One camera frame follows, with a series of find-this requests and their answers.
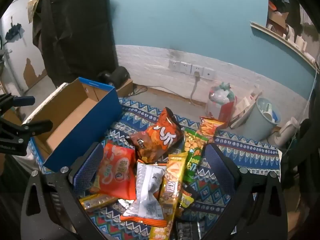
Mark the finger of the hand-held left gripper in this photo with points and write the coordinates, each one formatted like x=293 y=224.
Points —
x=23 y=100
x=32 y=127

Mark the dark snack packet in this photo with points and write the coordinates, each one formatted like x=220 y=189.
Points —
x=190 y=230

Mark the cardboard box on shelf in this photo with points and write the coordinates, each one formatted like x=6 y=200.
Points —
x=276 y=17

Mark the black device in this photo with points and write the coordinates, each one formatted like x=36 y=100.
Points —
x=117 y=76

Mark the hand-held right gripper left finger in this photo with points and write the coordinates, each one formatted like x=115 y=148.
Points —
x=87 y=170

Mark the small yellow green packet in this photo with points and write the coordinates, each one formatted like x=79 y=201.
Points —
x=186 y=200

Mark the white snack packet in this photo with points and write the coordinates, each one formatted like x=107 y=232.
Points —
x=147 y=185

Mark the black hanging cloth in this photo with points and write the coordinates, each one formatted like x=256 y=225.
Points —
x=75 y=30

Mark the blue patterned blanket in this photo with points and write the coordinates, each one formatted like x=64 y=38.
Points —
x=250 y=152

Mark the orange brown chip bag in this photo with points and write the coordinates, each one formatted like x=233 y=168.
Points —
x=160 y=135

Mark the white jug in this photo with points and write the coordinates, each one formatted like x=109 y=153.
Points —
x=285 y=132

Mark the beige cloth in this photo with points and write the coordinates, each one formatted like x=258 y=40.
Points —
x=33 y=2

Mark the cardboard scraps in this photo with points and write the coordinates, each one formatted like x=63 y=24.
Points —
x=243 y=107

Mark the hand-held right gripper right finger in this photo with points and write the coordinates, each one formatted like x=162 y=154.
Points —
x=220 y=167

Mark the long yellow snack packet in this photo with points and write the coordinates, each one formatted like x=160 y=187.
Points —
x=172 y=180

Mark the red orange snack bag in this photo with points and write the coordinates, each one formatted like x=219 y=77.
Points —
x=117 y=175

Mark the orange cracker packet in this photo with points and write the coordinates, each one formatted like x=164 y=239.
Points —
x=210 y=127

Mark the green snack bag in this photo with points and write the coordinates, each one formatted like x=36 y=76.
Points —
x=193 y=142

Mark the clear plastic bag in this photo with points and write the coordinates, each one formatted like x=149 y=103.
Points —
x=217 y=100

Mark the wall shelf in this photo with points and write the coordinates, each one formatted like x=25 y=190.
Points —
x=275 y=36

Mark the gold snack packet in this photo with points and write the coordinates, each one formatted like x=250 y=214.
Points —
x=97 y=201

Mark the small brown cardboard box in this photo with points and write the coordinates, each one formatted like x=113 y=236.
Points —
x=126 y=87

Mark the blue cardboard box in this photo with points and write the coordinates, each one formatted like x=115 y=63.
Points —
x=95 y=127

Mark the pale blue trash bin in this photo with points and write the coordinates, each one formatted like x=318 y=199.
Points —
x=252 y=127

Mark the black door hook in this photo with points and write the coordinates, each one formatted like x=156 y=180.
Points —
x=13 y=31

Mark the white peeling door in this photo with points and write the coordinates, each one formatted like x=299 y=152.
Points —
x=20 y=55

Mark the white wall socket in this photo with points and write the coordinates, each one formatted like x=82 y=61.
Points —
x=197 y=68
x=208 y=73
x=173 y=65
x=185 y=67

